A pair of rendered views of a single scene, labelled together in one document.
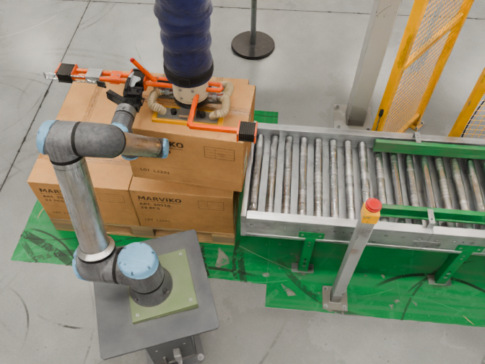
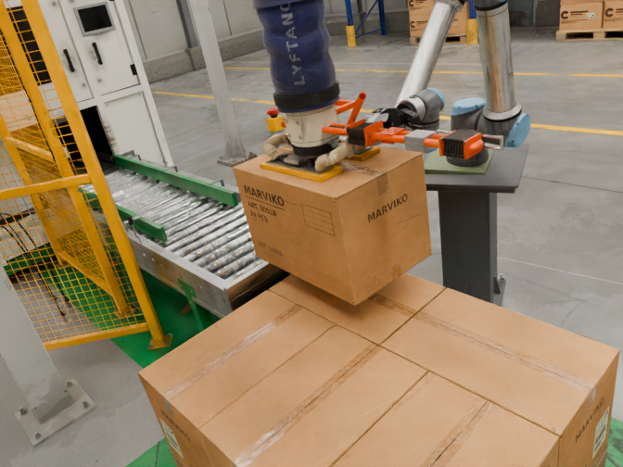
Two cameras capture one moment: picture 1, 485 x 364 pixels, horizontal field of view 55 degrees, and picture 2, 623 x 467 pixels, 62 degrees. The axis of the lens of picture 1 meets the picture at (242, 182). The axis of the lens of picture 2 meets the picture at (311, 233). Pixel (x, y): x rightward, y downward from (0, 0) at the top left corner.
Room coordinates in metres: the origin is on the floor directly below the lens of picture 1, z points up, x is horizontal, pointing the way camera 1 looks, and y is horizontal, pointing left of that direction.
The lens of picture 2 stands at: (2.96, 1.48, 1.71)
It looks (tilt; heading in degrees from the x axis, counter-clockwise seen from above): 27 degrees down; 226
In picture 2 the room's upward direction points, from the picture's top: 11 degrees counter-clockwise
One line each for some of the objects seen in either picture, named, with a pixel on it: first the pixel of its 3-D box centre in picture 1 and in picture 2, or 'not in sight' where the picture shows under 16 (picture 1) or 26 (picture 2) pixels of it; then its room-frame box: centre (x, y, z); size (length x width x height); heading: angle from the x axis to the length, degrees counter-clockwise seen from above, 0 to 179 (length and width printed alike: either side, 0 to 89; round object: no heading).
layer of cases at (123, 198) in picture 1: (152, 146); (365, 406); (2.01, 0.60, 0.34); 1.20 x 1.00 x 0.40; 84
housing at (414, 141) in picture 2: (94, 76); (420, 141); (1.72, 0.71, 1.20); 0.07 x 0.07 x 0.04; 83
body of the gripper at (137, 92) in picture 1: (131, 100); (392, 118); (1.55, 0.51, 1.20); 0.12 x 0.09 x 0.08; 174
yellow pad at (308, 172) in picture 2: not in sight; (298, 163); (1.76, 0.24, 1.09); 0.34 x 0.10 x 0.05; 83
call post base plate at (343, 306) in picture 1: (335, 297); not in sight; (1.09, -0.56, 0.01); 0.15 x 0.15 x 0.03; 84
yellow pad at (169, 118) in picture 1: (188, 115); (336, 145); (1.57, 0.26, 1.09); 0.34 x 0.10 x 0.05; 83
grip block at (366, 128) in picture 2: (138, 79); (364, 132); (1.69, 0.49, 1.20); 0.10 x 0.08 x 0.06; 173
